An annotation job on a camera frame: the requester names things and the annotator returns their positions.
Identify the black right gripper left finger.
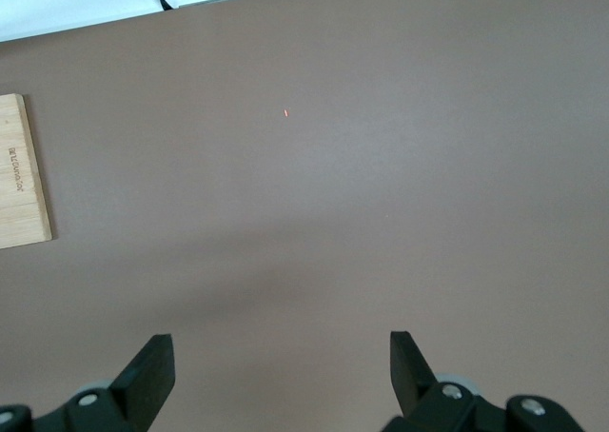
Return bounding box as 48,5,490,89
0,334,174,432

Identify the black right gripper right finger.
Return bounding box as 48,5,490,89
383,330,586,432

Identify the bamboo cutting board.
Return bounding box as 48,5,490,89
0,92,54,250

